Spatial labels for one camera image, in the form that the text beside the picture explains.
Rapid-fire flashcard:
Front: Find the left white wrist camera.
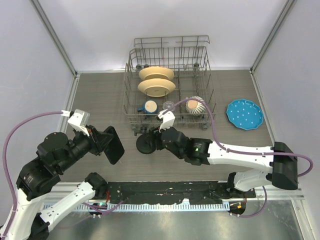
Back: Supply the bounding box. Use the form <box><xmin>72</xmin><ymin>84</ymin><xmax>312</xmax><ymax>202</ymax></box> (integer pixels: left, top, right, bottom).
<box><xmin>61</xmin><ymin>109</ymin><xmax>90</xmax><ymax>136</ymax></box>

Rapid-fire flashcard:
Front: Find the striped ceramic bowl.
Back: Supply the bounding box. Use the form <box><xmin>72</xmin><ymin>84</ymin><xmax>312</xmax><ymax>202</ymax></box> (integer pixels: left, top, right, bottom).
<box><xmin>185</xmin><ymin>96</ymin><xmax>206</xmax><ymax>117</ymax></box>

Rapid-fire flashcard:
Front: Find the black smartphone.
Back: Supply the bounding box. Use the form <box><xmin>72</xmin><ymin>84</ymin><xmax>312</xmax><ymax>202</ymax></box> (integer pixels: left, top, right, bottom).
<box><xmin>102</xmin><ymin>126</ymin><xmax>125</xmax><ymax>165</ymax></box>

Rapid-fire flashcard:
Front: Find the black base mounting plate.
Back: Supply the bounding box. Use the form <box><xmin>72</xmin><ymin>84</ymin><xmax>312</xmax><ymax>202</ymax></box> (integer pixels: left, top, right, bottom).
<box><xmin>93</xmin><ymin>181</ymin><xmax>256</xmax><ymax>205</ymax></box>

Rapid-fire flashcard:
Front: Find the front beige plate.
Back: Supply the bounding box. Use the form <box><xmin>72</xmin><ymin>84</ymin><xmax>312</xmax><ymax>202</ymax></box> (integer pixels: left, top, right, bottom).
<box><xmin>137</xmin><ymin>78</ymin><xmax>176</xmax><ymax>98</ymax></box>

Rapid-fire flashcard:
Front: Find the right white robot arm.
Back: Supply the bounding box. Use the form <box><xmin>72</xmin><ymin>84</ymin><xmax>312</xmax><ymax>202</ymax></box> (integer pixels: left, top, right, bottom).
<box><xmin>145</xmin><ymin>127</ymin><xmax>298</xmax><ymax>198</ymax></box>

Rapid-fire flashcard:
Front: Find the clear glass cup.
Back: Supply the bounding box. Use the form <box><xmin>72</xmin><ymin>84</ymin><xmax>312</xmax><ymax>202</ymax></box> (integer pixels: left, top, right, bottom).
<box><xmin>162</xmin><ymin>101</ymin><xmax>176</xmax><ymax>112</ymax></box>

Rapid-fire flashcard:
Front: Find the beige plate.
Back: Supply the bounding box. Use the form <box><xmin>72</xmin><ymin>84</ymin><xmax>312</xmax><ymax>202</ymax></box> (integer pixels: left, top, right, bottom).
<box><xmin>139</xmin><ymin>66</ymin><xmax>174</xmax><ymax>81</ymax></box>
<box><xmin>137</xmin><ymin>78</ymin><xmax>176</xmax><ymax>98</ymax></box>

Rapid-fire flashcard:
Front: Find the black phone stand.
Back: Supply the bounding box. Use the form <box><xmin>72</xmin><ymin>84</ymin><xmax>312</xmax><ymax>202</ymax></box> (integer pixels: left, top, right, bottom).
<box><xmin>136</xmin><ymin>132</ymin><xmax>153</xmax><ymax>155</ymax></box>

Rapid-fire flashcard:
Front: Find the blue mug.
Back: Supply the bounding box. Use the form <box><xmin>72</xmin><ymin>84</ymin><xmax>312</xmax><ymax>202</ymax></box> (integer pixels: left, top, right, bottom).
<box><xmin>137</xmin><ymin>100</ymin><xmax>158</xmax><ymax>114</ymax></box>

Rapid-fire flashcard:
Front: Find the grey wire dish rack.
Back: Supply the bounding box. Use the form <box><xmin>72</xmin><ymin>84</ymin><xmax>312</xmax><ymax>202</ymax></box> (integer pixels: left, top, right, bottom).
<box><xmin>122</xmin><ymin>35</ymin><xmax>217</xmax><ymax>134</ymax></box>

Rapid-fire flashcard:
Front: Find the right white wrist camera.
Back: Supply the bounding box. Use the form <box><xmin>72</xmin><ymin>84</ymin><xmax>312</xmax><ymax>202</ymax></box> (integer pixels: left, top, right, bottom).
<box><xmin>156</xmin><ymin>109</ymin><xmax>175</xmax><ymax>131</ymax></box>

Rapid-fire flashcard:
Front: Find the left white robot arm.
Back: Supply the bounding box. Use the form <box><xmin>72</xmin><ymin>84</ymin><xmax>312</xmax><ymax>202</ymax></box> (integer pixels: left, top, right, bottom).
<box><xmin>0</xmin><ymin>125</ymin><xmax>125</xmax><ymax>240</ymax></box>

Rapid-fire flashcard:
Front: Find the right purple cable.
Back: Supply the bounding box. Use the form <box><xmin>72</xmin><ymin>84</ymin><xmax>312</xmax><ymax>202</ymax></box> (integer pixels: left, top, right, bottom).
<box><xmin>166</xmin><ymin>98</ymin><xmax>314</xmax><ymax>218</ymax></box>

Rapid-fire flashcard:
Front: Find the perforated cable tray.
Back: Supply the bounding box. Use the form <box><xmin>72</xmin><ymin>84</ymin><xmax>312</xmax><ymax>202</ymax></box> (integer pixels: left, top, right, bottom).
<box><xmin>42</xmin><ymin>202</ymin><xmax>230</xmax><ymax>212</ymax></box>

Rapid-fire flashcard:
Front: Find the rear beige plate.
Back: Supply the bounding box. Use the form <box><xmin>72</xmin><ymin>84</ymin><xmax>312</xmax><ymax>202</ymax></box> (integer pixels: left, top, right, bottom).
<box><xmin>139</xmin><ymin>66</ymin><xmax>174</xmax><ymax>81</ymax></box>

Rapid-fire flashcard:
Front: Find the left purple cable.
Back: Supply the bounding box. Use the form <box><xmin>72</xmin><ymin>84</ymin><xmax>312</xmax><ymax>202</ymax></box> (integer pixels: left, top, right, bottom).
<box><xmin>1</xmin><ymin>111</ymin><xmax>125</xmax><ymax>236</ymax></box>

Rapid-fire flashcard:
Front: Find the purple cable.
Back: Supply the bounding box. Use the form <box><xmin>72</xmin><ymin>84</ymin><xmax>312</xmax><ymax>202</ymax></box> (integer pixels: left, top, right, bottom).
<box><xmin>166</xmin><ymin>98</ymin><xmax>314</xmax><ymax>218</ymax></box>
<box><xmin>1</xmin><ymin>111</ymin><xmax>125</xmax><ymax>236</ymax></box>

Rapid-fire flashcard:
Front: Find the blue dotted plate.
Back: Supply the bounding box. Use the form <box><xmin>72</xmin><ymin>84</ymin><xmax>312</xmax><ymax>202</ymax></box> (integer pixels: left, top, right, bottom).
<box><xmin>226</xmin><ymin>99</ymin><xmax>264</xmax><ymax>131</ymax></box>

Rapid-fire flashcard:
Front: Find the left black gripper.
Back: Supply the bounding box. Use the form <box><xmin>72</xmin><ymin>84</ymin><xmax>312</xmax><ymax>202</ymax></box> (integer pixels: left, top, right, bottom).
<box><xmin>58</xmin><ymin>123</ymin><xmax>115</xmax><ymax>171</ymax></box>

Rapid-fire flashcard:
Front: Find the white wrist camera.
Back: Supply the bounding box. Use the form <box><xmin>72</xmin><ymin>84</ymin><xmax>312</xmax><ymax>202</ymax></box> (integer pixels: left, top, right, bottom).
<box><xmin>156</xmin><ymin>109</ymin><xmax>175</xmax><ymax>131</ymax></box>
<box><xmin>61</xmin><ymin>109</ymin><xmax>90</xmax><ymax>136</ymax></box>

